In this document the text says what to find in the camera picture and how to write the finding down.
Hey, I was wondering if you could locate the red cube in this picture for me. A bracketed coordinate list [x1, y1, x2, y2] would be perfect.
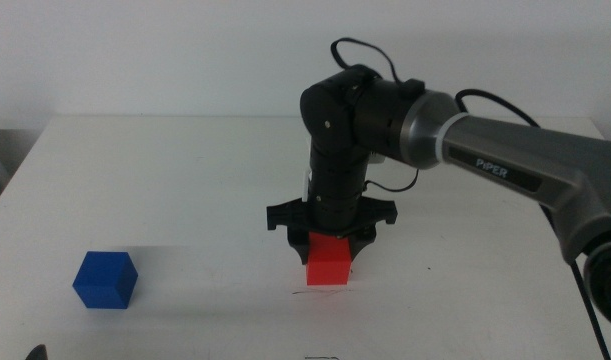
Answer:
[305, 231, 354, 287]

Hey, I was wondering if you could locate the short black wrist cable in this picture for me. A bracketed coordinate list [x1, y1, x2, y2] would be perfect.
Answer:
[363, 167, 421, 194]

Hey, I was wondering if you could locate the thin black looped cable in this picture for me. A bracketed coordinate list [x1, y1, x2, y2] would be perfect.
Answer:
[330, 37, 402, 84]

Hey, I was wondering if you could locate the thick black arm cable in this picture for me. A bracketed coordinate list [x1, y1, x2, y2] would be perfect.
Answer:
[453, 88, 611, 360]

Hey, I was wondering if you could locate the blue cube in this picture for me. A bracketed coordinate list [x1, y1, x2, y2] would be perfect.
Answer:
[71, 250, 140, 310]

